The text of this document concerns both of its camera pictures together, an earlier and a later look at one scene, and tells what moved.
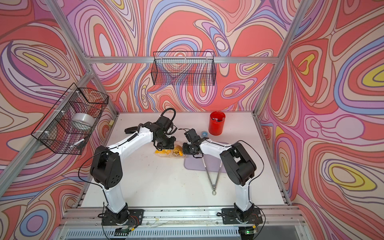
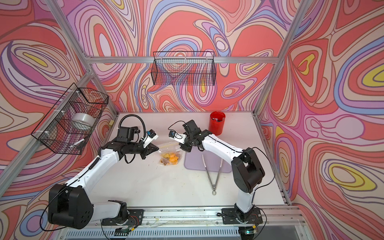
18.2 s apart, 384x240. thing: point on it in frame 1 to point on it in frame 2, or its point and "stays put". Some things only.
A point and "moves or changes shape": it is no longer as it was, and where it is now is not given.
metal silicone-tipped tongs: (213, 187) stays put
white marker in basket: (78, 142) stays put
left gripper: (173, 139) to (148, 149)
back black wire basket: (184, 68) stays put
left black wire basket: (67, 127) stays put
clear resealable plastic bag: (175, 152) moves or changes shape
